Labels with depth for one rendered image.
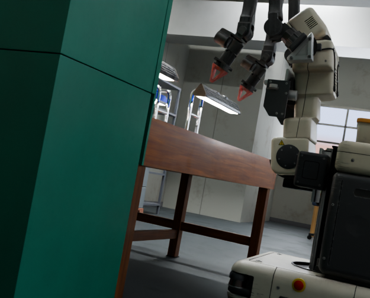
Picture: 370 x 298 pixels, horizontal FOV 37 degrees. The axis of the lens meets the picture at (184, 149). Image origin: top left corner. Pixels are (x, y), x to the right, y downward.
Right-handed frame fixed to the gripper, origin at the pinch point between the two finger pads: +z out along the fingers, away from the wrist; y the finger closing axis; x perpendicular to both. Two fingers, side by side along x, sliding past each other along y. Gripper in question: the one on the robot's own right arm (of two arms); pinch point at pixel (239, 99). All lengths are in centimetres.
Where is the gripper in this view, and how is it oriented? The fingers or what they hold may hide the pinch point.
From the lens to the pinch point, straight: 279.1
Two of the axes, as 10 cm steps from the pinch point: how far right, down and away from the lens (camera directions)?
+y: -3.7, -1.1, -9.2
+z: -5.7, 8.1, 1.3
